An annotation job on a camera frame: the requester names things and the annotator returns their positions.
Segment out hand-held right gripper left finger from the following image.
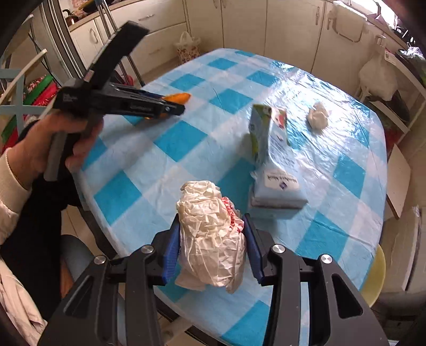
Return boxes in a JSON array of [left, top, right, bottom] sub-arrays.
[[36, 215, 183, 346]]

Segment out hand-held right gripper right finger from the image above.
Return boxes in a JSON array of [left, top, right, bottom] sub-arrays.
[[243, 214, 390, 346]]

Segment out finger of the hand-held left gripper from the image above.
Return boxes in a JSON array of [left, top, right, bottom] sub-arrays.
[[108, 83, 167, 103], [106, 99, 186, 119]]

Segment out small orange peel piece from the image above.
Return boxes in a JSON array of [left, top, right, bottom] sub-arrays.
[[163, 92, 192, 104]]

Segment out white paper wrapper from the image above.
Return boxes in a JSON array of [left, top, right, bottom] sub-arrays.
[[175, 180, 247, 294]]

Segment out person's left forearm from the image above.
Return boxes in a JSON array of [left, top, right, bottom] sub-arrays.
[[0, 146, 32, 260]]

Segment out floral trash bin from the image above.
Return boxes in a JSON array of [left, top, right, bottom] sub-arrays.
[[176, 31, 202, 64]]

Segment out person's left hand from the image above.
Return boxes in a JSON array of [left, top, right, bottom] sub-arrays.
[[17, 111, 104, 172]]

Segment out chrome tube chair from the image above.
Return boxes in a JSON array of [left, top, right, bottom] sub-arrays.
[[40, 0, 84, 80]]

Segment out blue white checkered tablecloth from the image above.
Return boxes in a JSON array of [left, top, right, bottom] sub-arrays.
[[78, 47, 388, 346]]

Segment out red green packaging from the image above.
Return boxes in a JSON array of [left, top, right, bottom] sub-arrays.
[[2, 75, 59, 143]]

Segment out pale blue tissue pack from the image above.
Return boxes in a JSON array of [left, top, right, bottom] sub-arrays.
[[249, 160, 308, 210]]

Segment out grey blue chair seat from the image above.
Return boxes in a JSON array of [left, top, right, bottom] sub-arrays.
[[60, 234, 97, 300]]

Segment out green white drink carton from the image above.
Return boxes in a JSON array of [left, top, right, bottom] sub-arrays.
[[248, 103, 291, 168]]

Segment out yellow stool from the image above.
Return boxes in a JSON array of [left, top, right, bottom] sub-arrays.
[[361, 244, 387, 308]]

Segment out black garment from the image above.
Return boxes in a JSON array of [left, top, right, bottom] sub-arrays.
[[0, 173, 84, 320]]

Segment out cream kitchen base cabinets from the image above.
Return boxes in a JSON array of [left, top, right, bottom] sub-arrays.
[[68, 0, 426, 77]]

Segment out crumpled white tissue ball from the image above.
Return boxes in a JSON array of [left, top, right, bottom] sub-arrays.
[[307, 101, 330, 131]]

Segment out white flat board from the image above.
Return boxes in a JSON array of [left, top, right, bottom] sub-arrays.
[[386, 143, 411, 218]]

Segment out cream cloth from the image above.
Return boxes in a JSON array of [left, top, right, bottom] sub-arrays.
[[0, 263, 47, 346]]

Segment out black wok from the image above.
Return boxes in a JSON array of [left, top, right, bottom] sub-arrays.
[[383, 96, 411, 123]]

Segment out white plastic bag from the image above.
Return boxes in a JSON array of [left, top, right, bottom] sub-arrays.
[[359, 53, 398, 101]]

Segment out white hanging waste bin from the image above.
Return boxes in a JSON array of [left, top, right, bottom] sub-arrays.
[[328, 2, 370, 42]]

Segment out white rolling cart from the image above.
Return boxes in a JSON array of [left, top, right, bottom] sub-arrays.
[[354, 35, 420, 134]]

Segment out bag of green vegetables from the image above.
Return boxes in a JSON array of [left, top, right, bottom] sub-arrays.
[[396, 47, 425, 67]]

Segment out pale blue chair frame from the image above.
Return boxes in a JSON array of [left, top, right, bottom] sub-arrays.
[[0, 50, 50, 115]]

